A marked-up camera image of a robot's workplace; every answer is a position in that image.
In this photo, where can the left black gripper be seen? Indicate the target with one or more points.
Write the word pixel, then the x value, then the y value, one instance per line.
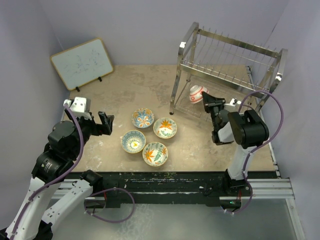
pixel 99 129

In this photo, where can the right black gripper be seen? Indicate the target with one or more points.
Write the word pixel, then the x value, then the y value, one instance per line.
pixel 210 102

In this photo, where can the red patterned bowl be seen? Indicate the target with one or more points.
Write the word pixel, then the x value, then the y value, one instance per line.
pixel 195 93

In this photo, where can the orange flower green leaf bowl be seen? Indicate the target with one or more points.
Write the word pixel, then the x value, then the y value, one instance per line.
pixel 165 128

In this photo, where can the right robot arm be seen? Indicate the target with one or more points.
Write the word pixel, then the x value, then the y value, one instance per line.
pixel 246 129

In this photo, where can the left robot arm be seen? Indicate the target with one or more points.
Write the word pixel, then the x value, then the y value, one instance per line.
pixel 36 220

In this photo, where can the steel two-tier dish rack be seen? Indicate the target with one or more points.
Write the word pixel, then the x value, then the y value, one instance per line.
pixel 229 68

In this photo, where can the blue rim yellow centre bowl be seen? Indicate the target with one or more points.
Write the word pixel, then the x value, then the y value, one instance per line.
pixel 133 141

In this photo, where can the blue orange floral bowl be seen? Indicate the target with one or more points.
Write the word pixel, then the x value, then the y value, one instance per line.
pixel 142 118

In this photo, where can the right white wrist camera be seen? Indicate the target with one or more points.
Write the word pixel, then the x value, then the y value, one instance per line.
pixel 234 103

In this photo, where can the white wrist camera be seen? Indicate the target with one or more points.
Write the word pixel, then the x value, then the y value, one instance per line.
pixel 80 106
pixel 234 103

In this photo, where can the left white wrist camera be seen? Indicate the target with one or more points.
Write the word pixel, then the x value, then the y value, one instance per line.
pixel 80 106

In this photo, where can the small whiteboard wooden frame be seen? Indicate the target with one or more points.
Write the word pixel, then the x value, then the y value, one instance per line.
pixel 82 64

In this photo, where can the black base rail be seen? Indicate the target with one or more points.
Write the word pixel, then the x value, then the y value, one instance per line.
pixel 169 188

